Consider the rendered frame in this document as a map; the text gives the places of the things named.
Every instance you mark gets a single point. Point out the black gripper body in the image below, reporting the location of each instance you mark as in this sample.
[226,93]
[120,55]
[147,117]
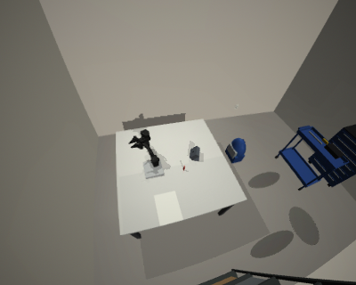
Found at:
[139,141]

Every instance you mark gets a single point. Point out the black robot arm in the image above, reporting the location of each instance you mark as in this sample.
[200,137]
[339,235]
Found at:
[153,158]

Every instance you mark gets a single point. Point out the grey sloped panel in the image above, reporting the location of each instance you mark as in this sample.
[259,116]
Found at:
[194,153]

